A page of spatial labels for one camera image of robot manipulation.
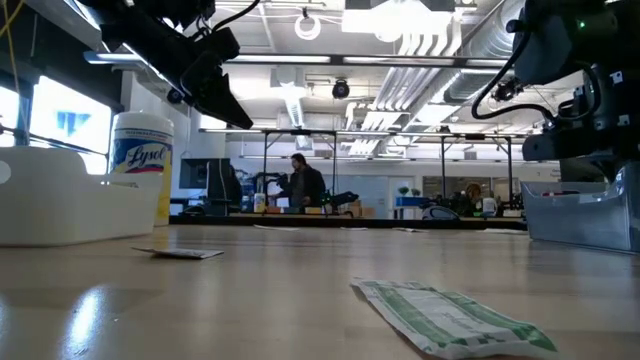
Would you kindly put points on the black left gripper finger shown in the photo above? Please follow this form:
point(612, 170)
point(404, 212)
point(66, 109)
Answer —
point(225, 102)

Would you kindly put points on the white green bandage packet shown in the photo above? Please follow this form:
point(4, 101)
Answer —
point(409, 230)
point(450, 325)
point(275, 228)
point(505, 231)

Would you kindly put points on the white blue alcohol wipe packet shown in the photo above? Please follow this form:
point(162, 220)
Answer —
point(185, 253)

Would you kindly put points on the black background robot arm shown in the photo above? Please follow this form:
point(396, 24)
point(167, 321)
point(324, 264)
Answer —
point(342, 197)

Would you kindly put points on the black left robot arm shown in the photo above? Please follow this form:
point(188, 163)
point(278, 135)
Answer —
point(140, 30)

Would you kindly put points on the long ceiling light bar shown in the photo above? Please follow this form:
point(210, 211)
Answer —
point(280, 59)

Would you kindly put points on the yellow white Lysol wipes canister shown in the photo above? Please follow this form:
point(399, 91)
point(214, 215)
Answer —
point(142, 150)

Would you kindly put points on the small yellow white canister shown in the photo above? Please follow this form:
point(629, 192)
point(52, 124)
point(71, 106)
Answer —
point(259, 202)

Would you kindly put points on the clear grey plastic bin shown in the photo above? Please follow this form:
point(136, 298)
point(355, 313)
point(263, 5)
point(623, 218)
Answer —
point(575, 220)

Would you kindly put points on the person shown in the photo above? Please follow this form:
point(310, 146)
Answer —
point(305, 185)
point(472, 192)

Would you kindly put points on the brown cardboard box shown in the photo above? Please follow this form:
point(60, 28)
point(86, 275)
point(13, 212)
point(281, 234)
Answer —
point(362, 210)

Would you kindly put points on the white plastic bin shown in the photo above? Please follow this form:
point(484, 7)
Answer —
point(75, 210)

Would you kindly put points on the blue box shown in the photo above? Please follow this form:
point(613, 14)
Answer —
point(412, 201)

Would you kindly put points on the black ceiling dome camera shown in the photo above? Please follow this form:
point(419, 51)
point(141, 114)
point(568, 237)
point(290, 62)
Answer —
point(341, 90)
point(175, 96)

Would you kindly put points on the black background station frame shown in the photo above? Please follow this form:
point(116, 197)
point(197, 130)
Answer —
point(300, 132)
point(475, 136)

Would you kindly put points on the silver ventilation duct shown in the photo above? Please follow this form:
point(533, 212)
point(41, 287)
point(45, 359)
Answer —
point(480, 50)

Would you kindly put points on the black aluminium table frame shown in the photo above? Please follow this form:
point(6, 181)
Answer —
point(450, 223)

